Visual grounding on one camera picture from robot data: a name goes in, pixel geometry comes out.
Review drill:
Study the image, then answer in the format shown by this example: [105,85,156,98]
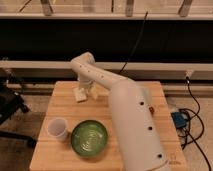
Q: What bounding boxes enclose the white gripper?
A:
[78,79,99,100]

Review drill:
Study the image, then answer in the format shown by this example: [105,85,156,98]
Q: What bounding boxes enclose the white sponge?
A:
[73,88,87,103]

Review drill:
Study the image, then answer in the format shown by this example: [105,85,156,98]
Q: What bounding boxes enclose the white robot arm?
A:
[70,52,171,171]

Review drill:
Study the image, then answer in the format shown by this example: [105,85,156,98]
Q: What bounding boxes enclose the green ceramic bowl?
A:
[70,120,108,158]

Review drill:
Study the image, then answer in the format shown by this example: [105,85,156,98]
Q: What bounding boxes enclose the translucent plastic cup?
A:
[47,118,68,141]

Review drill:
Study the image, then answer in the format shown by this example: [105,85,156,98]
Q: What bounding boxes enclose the black office chair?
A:
[0,68,37,149]

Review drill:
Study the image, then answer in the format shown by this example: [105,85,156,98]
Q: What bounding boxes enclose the blue power adapter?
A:
[171,112,186,129]

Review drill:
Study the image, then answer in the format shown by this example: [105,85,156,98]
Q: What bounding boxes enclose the black hanging cable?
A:
[118,10,150,75]

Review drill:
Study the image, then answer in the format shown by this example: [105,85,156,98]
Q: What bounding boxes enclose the black floor cable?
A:
[176,78,213,171]

